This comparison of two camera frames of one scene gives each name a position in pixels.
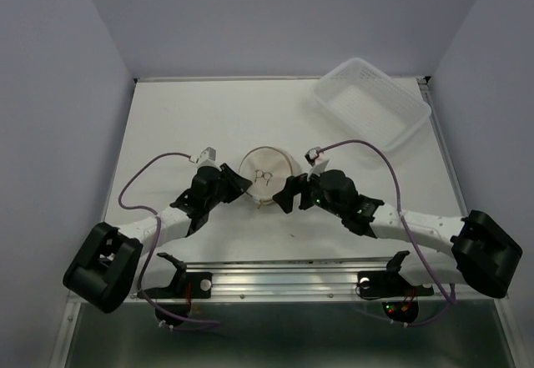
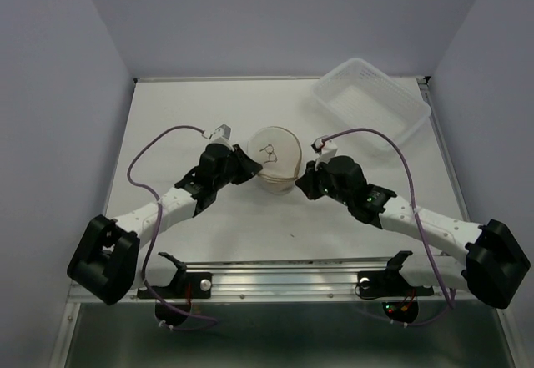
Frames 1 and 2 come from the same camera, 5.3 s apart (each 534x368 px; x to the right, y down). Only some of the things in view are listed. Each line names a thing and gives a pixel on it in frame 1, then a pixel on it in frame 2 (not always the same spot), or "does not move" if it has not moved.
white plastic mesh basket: [377, 107] does not move
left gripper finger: [231, 184] -> [244, 166]
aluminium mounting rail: [308, 279] does not move
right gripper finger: [285, 197] -> [312, 183]
